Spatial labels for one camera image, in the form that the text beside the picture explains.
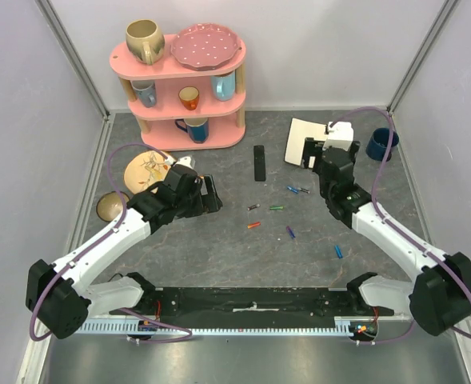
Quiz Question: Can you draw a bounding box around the black remote control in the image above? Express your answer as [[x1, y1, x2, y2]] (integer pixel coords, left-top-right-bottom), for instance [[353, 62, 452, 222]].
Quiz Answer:
[[253, 145, 266, 182]]

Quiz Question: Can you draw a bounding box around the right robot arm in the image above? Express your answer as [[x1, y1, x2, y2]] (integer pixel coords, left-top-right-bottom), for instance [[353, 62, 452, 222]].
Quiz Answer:
[[302, 138, 471, 336]]

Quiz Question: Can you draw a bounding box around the white square plate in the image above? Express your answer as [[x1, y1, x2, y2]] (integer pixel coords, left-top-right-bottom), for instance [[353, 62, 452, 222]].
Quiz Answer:
[[284, 118, 326, 166]]

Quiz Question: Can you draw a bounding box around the beige bird-painted plate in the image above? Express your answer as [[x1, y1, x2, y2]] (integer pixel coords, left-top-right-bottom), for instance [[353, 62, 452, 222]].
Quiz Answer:
[[124, 150, 176, 194]]

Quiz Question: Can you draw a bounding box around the navy blue mug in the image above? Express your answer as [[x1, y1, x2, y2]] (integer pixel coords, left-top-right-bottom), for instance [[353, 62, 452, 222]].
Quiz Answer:
[[365, 127, 400, 161]]

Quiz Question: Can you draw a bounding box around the black silver battery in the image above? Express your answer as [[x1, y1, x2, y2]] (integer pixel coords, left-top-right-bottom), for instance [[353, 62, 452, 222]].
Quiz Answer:
[[247, 203, 260, 211]]

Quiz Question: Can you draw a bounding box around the orange red battery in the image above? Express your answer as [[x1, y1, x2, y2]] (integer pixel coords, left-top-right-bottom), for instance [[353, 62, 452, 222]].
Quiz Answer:
[[247, 222, 261, 229]]

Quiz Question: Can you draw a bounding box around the dark blue mug on shelf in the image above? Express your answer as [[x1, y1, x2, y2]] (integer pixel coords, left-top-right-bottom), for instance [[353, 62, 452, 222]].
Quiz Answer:
[[174, 118, 210, 143]]

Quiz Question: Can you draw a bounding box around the brown ceramic bowl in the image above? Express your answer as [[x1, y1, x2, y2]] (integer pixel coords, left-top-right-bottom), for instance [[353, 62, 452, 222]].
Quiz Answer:
[[96, 191, 123, 222]]

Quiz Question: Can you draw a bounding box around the purple battery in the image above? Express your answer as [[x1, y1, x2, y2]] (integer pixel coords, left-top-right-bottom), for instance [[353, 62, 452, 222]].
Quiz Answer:
[[286, 226, 296, 239]]

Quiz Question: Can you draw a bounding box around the pink three-tier shelf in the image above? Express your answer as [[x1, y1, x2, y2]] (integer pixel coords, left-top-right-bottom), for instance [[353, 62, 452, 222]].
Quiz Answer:
[[110, 34, 246, 151]]

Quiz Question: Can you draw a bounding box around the light blue battery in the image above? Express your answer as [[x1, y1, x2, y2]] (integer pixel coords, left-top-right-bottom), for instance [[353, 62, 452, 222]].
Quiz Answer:
[[334, 246, 343, 259]]

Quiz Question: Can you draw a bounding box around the orange cup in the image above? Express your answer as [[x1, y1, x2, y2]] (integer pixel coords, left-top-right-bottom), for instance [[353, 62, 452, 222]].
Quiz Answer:
[[178, 86, 200, 110]]

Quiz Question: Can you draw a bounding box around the light blue mug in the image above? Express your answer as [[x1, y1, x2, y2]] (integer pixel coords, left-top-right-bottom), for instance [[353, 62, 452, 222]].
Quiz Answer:
[[210, 71, 236, 102]]

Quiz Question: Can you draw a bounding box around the grey blue mug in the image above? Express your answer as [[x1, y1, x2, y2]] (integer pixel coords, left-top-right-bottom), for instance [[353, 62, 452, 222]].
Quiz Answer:
[[131, 80, 157, 108]]

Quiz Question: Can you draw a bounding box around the pink polka dot plate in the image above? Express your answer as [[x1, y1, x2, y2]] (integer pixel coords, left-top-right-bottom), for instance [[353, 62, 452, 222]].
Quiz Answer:
[[170, 22, 241, 71]]

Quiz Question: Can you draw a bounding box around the beige ceramic mug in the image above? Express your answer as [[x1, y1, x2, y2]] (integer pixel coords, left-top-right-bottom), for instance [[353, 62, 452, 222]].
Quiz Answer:
[[126, 19, 166, 66]]

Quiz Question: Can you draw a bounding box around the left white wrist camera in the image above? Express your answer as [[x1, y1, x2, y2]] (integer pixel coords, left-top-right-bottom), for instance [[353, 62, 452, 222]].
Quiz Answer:
[[174, 156, 195, 169]]

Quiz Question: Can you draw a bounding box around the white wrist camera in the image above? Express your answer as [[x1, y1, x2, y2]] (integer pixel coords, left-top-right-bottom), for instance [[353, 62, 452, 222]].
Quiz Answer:
[[323, 122, 354, 151], [174, 156, 195, 169]]

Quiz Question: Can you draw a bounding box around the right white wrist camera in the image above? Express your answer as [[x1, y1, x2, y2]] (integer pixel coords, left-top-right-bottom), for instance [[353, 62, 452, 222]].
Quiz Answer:
[[323, 122, 354, 151]]

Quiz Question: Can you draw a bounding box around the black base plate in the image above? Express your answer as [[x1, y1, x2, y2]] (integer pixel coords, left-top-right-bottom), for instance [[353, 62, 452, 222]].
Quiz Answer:
[[132, 287, 376, 327]]

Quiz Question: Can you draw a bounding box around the white slotted cable duct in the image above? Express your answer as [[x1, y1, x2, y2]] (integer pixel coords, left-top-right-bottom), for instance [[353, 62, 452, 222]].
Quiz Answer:
[[75, 316, 377, 337]]

